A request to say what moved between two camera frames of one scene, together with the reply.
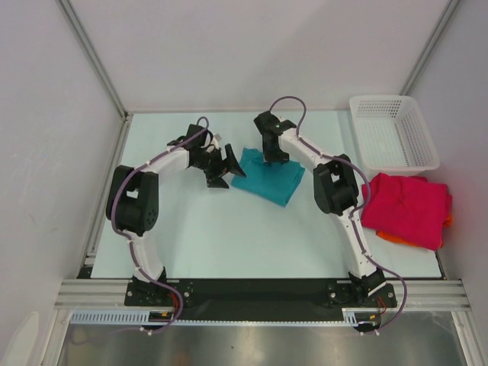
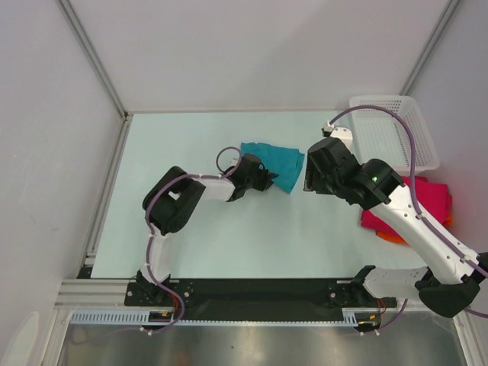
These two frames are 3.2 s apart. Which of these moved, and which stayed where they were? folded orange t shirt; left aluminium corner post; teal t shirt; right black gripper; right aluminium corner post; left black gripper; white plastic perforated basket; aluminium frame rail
Moved: left black gripper; right black gripper; teal t shirt
Stayed: left aluminium corner post; folded orange t shirt; white plastic perforated basket; right aluminium corner post; aluminium frame rail
